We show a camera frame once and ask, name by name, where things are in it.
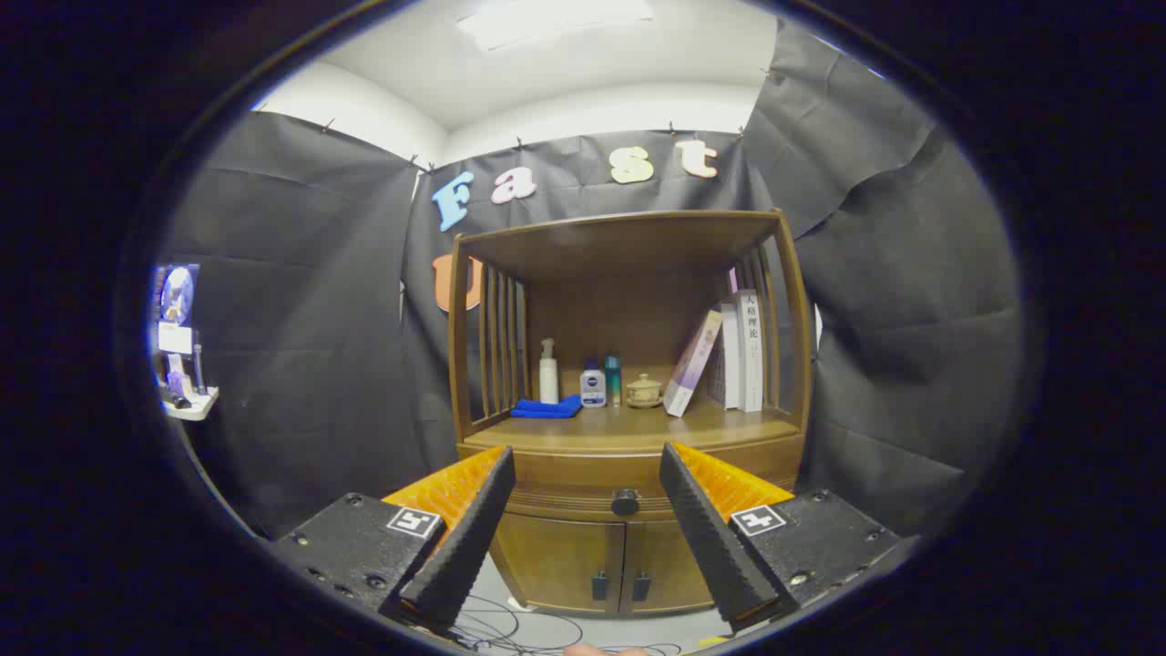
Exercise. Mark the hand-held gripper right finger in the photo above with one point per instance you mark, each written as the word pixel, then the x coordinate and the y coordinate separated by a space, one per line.
pixel 720 556

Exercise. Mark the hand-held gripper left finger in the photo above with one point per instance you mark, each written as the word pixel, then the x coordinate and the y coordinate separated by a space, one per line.
pixel 465 547

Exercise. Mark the wooden drawer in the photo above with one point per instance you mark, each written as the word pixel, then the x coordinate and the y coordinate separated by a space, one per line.
pixel 583 478

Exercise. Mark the narrow wooden cabinet door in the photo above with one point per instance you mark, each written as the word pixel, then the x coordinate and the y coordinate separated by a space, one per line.
pixel 660 565

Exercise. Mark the wide wooden cabinet door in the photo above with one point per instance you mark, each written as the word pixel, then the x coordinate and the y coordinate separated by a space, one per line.
pixel 556 560

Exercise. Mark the wooden countertop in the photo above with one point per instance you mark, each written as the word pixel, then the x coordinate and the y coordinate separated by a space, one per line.
pixel 629 428

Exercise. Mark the wooden cabinet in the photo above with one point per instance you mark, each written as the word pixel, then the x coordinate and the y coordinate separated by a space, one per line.
pixel 638 310

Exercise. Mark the folded blue cloth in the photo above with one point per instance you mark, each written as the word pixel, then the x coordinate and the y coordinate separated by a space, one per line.
pixel 547 408

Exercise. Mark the beige lidded teacup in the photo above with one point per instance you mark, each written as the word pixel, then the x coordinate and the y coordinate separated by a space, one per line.
pixel 643 392

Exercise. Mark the white pump bottle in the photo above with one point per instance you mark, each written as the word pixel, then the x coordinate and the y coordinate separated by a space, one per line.
pixel 548 383

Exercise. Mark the grey patterned book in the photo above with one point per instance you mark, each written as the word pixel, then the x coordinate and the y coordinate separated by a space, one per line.
pixel 729 364

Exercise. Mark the purple and white book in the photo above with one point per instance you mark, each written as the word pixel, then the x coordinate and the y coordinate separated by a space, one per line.
pixel 692 364

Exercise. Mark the white lotion bottle blue cap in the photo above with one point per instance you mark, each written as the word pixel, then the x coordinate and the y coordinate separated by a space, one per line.
pixel 593 392

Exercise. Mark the teal bottle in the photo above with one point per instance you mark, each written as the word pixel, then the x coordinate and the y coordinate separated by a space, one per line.
pixel 613 378

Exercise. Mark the black backdrop cloth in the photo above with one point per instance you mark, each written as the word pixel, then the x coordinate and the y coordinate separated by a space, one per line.
pixel 301 319

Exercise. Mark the blue wall poster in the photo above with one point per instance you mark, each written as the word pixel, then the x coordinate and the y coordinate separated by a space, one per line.
pixel 176 292

